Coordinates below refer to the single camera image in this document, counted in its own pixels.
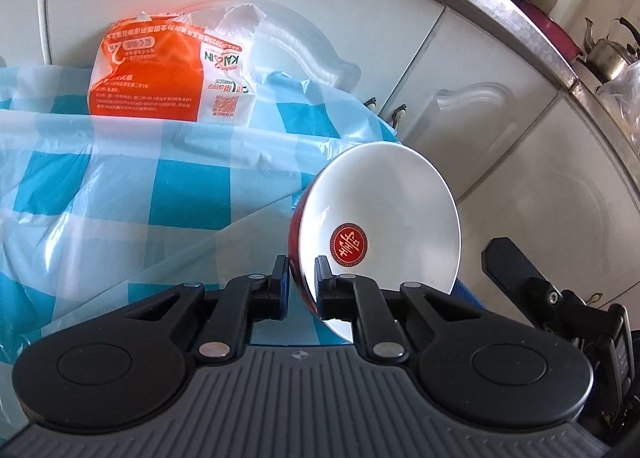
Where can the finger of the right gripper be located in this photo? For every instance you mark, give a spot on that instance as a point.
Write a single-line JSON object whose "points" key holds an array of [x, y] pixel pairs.
{"points": [[520, 281]]}

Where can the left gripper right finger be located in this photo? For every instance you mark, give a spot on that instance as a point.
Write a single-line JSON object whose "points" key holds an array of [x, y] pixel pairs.
{"points": [[373, 313]]}

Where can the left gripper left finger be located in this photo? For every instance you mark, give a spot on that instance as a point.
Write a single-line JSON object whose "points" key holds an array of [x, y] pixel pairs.
{"points": [[215, 326]]}

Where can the red and white small bowl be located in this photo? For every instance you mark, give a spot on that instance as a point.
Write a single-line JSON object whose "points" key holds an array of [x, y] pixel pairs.
{"points": [[379, 210]]}

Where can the white kitchen cabinet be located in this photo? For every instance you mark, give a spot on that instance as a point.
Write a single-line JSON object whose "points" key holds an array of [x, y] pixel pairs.
{"points": [[537, 172]]}

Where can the blue white checked tablecloth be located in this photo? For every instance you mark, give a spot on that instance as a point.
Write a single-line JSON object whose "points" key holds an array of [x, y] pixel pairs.
{"points": [[99, 212]]}

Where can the metal kettle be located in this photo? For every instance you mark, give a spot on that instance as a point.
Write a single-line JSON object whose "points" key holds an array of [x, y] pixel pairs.
{"points": [[605, 58]]}

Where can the orange white plastic package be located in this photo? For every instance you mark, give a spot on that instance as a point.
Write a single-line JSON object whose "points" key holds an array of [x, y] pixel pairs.
{"points": [[180, 66]]}

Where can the grey speckled countertop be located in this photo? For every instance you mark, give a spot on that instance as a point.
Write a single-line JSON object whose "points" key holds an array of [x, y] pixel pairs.
{"points": [[500, 3]]}

